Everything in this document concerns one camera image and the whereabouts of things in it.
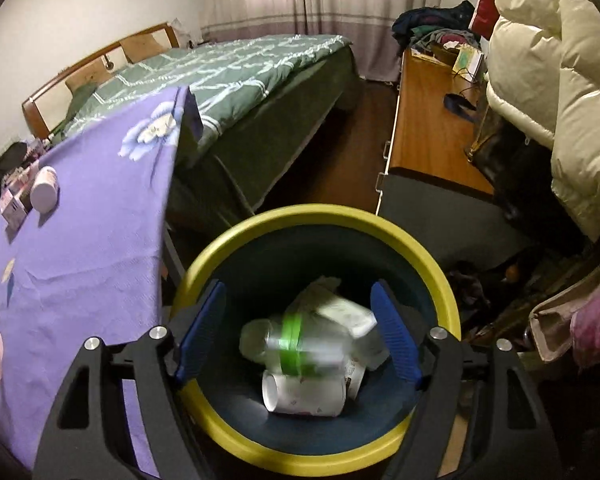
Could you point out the dark grey board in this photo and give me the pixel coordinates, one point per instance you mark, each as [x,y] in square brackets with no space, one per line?
[430,205]

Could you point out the wooden desk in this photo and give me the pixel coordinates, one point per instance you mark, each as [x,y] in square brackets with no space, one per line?
[430,130]

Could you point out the purple floral tablecloth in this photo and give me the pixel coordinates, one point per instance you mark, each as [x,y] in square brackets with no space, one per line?
[80,235]

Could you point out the small purple boxes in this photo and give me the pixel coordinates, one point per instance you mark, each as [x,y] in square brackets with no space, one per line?
[17,200]

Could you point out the white pill bottle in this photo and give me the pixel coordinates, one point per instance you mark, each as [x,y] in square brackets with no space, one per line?
[45,190]

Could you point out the wooden bed headboard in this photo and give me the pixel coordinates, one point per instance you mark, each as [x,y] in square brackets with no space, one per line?
[80,62]

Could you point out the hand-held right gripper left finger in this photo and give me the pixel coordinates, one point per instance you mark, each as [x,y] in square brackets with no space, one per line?
[200,330]

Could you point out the white printed paper bowl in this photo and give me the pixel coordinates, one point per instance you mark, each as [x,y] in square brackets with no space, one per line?
[310,395]

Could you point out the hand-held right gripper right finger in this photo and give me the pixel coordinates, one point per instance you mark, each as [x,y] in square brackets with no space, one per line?
[395,330]

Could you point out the small white green box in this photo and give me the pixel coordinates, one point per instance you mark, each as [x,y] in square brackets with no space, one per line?
[467,62]

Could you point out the black bag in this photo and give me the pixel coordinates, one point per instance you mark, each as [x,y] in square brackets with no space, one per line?
[5,160]

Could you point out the clear bottle with green band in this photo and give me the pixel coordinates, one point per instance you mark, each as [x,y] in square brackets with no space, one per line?
[290,340]

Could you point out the pile of dark clothes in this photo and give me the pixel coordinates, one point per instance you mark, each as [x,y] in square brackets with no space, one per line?
[430,22]

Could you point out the bed with green quilt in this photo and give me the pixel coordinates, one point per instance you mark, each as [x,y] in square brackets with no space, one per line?
[230,75]

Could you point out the red garment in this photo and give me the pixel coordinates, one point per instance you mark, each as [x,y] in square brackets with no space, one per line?
[487,0]

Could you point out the white puffer jacket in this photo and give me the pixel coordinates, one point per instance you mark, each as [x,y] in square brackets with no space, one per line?
[570,85]

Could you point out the yellow rimmed blue bin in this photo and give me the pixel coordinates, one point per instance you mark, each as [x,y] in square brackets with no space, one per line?
[330,220]

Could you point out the beige bag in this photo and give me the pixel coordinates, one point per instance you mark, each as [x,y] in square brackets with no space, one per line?
[555,320]

